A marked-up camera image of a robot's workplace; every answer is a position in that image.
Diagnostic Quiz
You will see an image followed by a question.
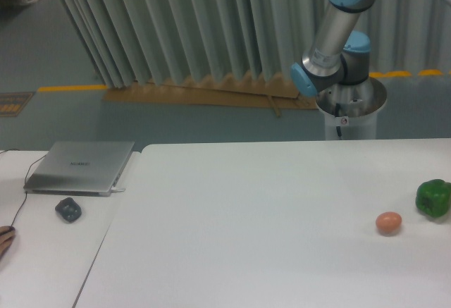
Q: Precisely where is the small black controller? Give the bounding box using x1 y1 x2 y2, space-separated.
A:
55 197 82 223

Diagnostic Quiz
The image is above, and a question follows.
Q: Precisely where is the green bell pepper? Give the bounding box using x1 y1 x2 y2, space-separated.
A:
415 179 450 218

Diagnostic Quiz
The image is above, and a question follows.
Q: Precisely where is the brown egg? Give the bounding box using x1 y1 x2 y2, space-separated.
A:
375 211 402 236

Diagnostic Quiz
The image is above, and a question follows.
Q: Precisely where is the pale green folding curtain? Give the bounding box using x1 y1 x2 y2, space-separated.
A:
42 0 451 88

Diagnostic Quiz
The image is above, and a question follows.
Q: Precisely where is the black cable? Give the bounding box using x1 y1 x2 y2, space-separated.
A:
0 148 50 228

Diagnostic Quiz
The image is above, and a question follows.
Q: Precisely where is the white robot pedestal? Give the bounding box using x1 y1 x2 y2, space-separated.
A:
316 78 387 140

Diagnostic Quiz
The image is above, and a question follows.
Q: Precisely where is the person's hand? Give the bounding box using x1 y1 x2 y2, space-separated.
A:
0 226 16 257

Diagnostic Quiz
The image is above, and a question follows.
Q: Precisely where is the silver closed laptop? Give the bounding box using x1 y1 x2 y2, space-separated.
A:
23 141 135 196

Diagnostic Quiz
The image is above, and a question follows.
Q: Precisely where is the white usb plug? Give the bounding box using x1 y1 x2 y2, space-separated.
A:
111 187 125 194

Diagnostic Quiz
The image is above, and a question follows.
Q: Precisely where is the brown cardboard sheet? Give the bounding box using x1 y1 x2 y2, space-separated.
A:
103 72 317 117

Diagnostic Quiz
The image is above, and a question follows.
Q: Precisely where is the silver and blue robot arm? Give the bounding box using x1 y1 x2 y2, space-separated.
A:
290 0 450 97

